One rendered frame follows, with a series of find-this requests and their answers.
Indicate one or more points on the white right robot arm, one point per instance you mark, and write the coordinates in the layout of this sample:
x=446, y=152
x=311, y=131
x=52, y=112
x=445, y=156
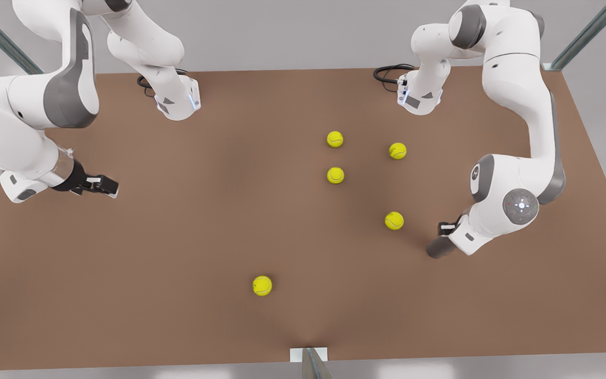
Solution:
x=24, y=95

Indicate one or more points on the silver frame post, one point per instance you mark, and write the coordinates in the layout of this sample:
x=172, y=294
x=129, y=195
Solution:
x=311, y=360
x=587, y=34
x=3, y=39

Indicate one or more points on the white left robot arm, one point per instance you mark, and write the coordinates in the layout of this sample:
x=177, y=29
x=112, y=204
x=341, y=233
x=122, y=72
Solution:
x=513, y=79

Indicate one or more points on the yellow tennis ball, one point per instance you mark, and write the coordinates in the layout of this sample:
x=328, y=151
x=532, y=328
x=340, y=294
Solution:
x=262, y=286
x=335, y=175
x=394, y=220
x=397, y=151
x=335, y=139

